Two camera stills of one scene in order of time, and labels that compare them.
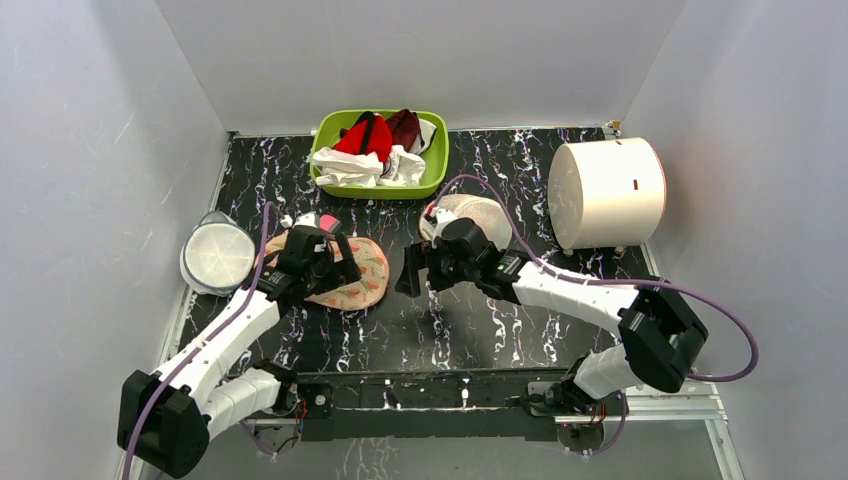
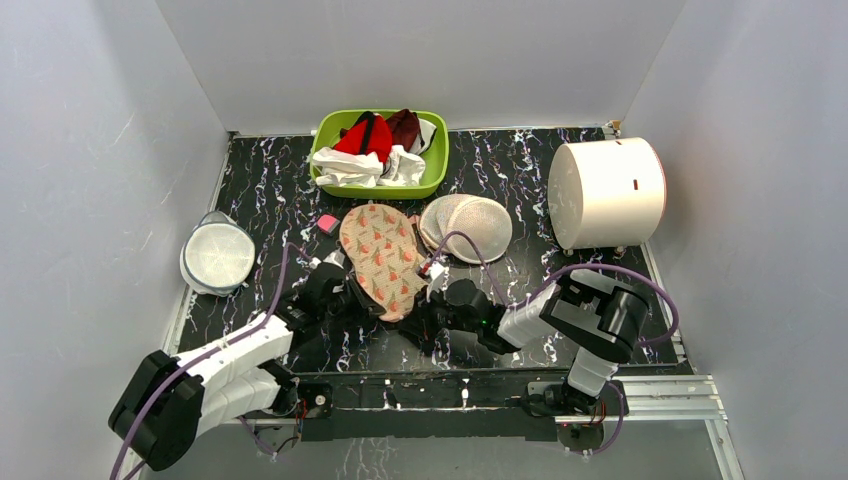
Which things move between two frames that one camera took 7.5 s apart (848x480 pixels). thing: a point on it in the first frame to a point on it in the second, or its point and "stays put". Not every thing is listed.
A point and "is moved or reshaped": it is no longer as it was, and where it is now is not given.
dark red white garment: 405,129 stays put
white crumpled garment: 343,168 stays put
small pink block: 329,223 stays put
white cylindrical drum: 606,193 stays put
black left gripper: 341,272 to 361,300
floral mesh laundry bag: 360,293 is moved or reshaped
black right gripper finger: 415,257 to 420,333
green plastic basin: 326,130 stays put
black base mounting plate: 434,406 stays put
